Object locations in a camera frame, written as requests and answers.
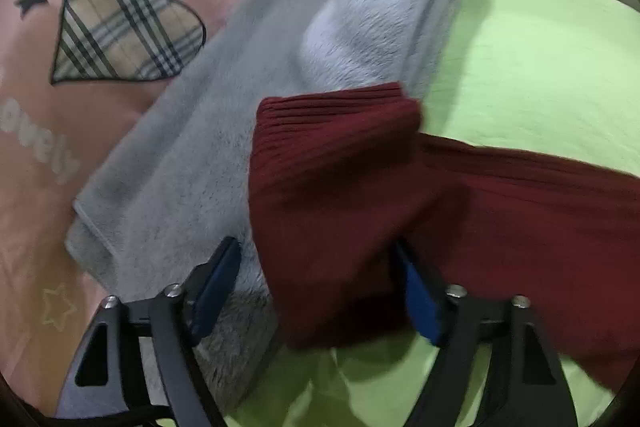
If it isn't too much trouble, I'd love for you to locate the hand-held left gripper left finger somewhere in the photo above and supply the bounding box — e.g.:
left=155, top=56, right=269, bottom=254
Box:
left=55, top=236, right=243, bottom=427

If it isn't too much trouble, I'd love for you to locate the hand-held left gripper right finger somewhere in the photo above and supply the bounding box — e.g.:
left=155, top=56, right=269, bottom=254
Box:
left=390, top=239, right=581, bottom=427

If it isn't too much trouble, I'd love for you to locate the dark red ribbed sweater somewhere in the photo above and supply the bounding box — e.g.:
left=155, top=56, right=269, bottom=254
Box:
left=248, top=82, right=640, bottom=400

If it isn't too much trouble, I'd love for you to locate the grey fleece cloth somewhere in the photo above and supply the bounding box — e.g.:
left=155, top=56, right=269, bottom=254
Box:
left=65, top=0, right=466, bottom=413

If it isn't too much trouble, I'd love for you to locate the pink quilt with plaid hearts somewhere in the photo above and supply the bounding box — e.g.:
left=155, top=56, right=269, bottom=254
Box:
left=0, top=0, right=281, bottom=418

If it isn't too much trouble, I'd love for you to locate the light green bed sheet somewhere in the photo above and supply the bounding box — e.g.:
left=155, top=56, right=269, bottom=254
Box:
left=220, top=0, right=640, bottom=427

